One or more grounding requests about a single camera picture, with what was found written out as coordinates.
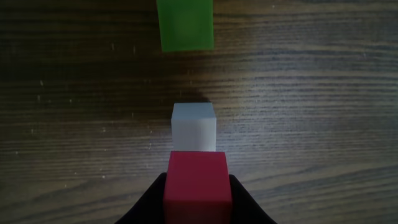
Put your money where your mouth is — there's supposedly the red cube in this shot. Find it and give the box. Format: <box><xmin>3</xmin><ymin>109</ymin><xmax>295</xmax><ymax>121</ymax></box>
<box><xmin>163</xmin><ymin>151</ymin><xmax>233</xmax><ymax>224</ymax></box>

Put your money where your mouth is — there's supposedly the white cube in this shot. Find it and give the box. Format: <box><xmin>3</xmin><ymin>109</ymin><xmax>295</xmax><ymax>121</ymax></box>
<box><xmin>170</xmin><ymin>102</ymin><xmax>217</xmax><ymax>152</ymax></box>

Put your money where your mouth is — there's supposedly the green cube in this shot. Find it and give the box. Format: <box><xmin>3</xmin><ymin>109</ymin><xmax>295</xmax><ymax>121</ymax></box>
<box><xmin>156</xmin><ymin>0</ymin><xmax>215</xmax><ymax>53</ymax></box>

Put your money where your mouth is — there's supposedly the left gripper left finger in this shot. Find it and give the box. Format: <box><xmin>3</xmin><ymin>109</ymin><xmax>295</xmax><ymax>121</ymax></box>
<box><xmin>114</xmin><ymin>172</ymin><xmax>169</xmax><ymax>224</ymax></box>

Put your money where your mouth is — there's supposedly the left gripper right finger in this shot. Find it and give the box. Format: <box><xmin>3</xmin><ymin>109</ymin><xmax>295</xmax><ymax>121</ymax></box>
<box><xmin>228</xmin><ymin>174</ymin><xmax>278</xmax><ymax>224</ymax></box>

